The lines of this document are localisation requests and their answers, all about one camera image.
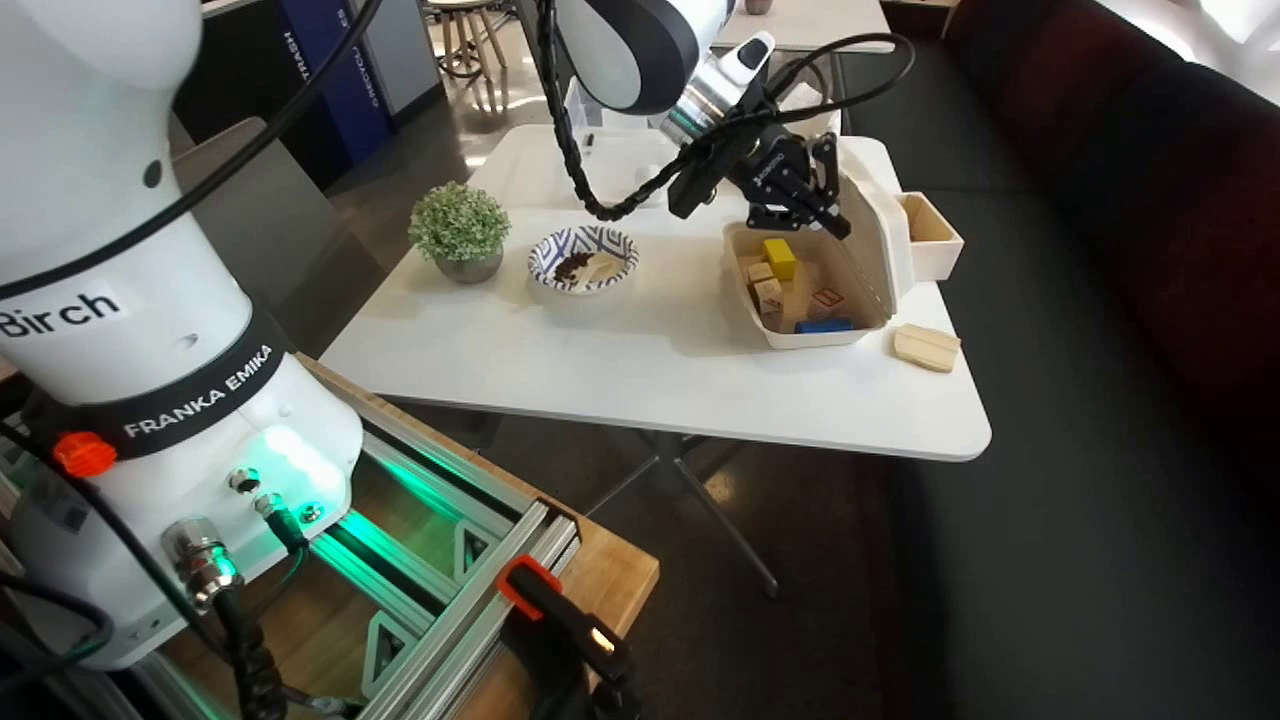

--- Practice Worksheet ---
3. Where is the green artificial potted plant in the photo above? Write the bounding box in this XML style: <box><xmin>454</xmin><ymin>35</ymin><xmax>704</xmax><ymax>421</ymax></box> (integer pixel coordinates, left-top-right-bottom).
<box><xmin>403</xmin><ymin>181</ymin><xmax>515</xmax><ymax>286</ymax></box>

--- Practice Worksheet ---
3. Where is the red and black clamp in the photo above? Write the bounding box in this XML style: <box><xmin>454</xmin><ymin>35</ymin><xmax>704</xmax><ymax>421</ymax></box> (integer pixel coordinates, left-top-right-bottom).
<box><xmin>491</xmin><ymin>550</ymin><xmax>647</xmax><ymax>720</ymax></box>

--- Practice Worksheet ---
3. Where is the black base connector cable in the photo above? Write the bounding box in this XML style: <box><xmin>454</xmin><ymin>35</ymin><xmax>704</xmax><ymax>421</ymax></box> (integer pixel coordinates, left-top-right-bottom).
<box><xmin>197</xmin><ymin>493</ymin><xmax>334</xmax><ymax>720</ymax></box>

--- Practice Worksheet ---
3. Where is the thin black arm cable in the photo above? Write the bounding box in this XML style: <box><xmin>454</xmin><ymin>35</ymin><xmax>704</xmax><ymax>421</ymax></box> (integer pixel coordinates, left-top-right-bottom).
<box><xmin>0</xmin><ymin>0</ymin><xmax>390</xmax><ymax>303</ymax></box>

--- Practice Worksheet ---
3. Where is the small open wooden box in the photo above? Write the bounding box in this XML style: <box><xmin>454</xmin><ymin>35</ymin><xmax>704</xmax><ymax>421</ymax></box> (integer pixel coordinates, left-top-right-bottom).
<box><xmin>895</xmin><ymin>188</ymin><xmax>968</xmax><ymax>285</ymax></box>

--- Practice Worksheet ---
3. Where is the wooden base board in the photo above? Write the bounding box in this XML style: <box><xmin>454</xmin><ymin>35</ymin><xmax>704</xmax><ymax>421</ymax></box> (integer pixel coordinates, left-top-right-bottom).
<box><xmin>155</xmin><ymin>357</ymin><xmax>663</xmax><ymax>720</ymax></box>

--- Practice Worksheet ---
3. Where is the aluminium profile frame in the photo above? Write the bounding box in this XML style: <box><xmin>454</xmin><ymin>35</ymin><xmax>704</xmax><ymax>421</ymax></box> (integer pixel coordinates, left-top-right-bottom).
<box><xmin>133</xmin><ymin>385</ymin><xmax>585</xmax><ymax>720</ymax></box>

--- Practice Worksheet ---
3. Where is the cream clamshell takeout box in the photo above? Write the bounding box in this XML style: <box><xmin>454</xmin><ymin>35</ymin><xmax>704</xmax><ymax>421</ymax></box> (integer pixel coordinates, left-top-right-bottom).
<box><xmin>718</xmin><ymin>133</ymin><xmax>920</xmax><ymax>357</ymax></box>

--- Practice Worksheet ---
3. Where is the natural wooden block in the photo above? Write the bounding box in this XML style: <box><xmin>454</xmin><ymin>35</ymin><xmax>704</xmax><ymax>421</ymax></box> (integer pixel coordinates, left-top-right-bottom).
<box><xmin>738</xmin><ymin>257</ymin><xmax>810</xmax><ymax>333</ymax></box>

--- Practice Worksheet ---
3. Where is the yellow block in clamshell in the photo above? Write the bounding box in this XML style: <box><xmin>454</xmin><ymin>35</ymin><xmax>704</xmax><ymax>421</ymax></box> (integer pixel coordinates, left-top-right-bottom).
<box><xmin>758</xmin><ymin>235</ymin><xmax>802</xmax><ymax>285</ymax></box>

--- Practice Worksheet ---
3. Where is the dark sofa bench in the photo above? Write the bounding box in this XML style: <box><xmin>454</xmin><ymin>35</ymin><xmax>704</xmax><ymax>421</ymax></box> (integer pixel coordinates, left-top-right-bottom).
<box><xmin>850</xmin><ymin>0</ymin><xmax>1280</xmax><ymax>720</ymax></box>

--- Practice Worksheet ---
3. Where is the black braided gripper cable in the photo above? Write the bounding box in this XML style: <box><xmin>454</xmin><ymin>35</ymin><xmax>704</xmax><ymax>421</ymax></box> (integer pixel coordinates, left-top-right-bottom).
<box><xmin>530</xmin><ymin>0</ymin><xmax>922</xmax><ymax>225</ymax></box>

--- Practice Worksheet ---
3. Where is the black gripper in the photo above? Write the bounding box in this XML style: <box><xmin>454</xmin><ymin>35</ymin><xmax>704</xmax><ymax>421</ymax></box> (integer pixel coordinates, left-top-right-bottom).
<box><xmin>736</xmin><ymin>127</ymin><xmax>857</xmax><ymax>243</ymax></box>

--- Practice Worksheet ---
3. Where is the white folding work table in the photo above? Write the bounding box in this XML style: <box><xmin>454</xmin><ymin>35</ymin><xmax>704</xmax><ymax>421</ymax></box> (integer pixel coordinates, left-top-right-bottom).
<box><xmin>316</xmin><ymin>122</ymin><xmax>995</xmax><ymax>601</ymax></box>

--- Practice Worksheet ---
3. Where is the white side table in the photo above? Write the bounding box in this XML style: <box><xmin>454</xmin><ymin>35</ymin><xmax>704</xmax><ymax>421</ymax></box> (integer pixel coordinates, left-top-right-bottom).
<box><xmin>712</xmin><ymin>0</ymin><xmax>898</xmax><ymax>56</ymax></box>

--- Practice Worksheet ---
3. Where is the blue patterned paper plate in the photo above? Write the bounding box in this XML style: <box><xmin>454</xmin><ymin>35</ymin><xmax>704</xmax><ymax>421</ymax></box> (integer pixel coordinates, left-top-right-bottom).
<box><xmin>522</xmin><ymin>218</ymin><xmax>645</xmax><ymax>303</ymax></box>

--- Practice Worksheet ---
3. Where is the flat oval wooden block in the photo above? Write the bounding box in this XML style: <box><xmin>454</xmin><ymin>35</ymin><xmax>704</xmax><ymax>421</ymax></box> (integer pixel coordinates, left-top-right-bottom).
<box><xmin>888</xmin><ymin>319</ymin><xmax>962</xmax><ymax>376</ymax></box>

